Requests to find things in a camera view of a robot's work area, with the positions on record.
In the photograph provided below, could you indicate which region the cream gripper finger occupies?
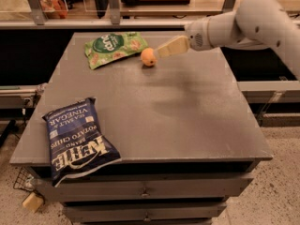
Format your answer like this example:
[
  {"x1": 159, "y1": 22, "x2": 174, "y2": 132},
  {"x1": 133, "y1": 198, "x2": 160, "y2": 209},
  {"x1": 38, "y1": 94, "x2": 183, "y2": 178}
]
[{"x1": 154, "y1": 36, "x2": 189, "y2": 58}]

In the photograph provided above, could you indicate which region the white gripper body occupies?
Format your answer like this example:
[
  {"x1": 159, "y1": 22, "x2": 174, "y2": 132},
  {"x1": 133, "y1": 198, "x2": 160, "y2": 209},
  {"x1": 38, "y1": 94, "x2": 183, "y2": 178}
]
[{"x1": 185, "y1": 17, "x2": 213, "y2": 52}]

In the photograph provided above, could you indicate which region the orange fruit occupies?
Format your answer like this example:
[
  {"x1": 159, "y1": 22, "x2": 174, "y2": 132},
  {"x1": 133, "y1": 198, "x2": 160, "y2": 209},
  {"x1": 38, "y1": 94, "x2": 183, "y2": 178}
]
[{"x1": 141, "y1": 48, "x2": 157, "y2": 67}]

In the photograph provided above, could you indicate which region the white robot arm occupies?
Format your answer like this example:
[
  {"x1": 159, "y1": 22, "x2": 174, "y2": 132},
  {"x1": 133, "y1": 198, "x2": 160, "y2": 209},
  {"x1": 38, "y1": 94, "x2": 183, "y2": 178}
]
[{"x1": 154, "y1": 0, "x2": 300, "y2": 79}]

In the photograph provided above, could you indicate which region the green rice chip bag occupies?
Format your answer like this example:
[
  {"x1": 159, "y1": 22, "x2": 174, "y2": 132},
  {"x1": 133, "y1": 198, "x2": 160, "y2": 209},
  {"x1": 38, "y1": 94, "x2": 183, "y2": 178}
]
[{"x1": 84, "y1": 32, "x2": 148, "y2": 69}]

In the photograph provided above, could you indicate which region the orange patterned bag on shelf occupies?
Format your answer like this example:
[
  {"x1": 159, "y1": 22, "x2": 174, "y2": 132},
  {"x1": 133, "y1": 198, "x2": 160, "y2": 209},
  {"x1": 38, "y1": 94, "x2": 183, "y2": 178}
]
[{"x1": 38, "y1": 0, "x2": 68, "y2": 19}]

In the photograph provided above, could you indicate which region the blue Kettle potato chip bag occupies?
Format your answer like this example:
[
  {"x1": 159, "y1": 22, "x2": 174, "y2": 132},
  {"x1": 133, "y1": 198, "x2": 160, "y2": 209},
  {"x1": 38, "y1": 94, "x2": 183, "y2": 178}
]
[{"x1": 43, "y1": 97, "x2": 121, "y2": 188}]

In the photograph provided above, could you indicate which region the grey drawer cabinet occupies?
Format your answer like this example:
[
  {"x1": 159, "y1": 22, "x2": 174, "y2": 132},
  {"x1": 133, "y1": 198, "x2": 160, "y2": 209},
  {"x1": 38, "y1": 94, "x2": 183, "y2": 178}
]
[{"x1": 11, "y1": 33, "x2": 272, "y2": 225}]

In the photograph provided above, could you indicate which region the upper grey drawer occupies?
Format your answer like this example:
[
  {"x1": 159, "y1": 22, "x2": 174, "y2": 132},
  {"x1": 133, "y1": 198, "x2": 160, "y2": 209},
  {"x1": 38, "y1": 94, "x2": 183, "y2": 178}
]
[{"x1": 32, "y1": 173, "x2": 253, "y2": 203}]

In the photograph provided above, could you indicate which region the grey drawer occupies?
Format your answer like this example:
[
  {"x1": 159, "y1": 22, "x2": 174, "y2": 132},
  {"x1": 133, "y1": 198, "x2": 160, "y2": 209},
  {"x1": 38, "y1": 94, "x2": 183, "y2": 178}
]
[
  {"x1": 63, "y1": 202, "x2": 226, "y2": 222},
  {"x1": 32, "y1": 173, "x2": 253, "y2": 203}
]

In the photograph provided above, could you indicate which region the lower grey drawer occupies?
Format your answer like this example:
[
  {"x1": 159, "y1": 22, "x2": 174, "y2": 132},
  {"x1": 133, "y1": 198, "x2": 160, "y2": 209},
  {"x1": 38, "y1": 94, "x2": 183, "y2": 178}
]
[{"x1": 63, "y1": 202, "x2": 226, "y2": 222}]

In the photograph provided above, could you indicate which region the small cream block on floor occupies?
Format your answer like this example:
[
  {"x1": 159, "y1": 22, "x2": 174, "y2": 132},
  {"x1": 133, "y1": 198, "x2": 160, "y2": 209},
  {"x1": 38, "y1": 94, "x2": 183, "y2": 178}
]
[{"x1": 22, "y1": 192, "x2": 44, "y2": 213}]

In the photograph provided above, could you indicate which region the metal shelf rail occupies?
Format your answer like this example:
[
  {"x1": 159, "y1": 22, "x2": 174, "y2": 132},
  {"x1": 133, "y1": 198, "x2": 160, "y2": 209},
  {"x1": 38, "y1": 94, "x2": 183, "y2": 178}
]
[{"x1": 0, "y1": 0, "x2": 236, "y2": 30}]

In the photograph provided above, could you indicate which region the black wire basket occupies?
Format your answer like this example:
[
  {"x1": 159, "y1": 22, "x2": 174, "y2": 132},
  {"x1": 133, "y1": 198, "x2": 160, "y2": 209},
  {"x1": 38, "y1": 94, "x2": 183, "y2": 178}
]
[{"x1": 13, "y1": 168, "x2": 34, "y2": 192}]

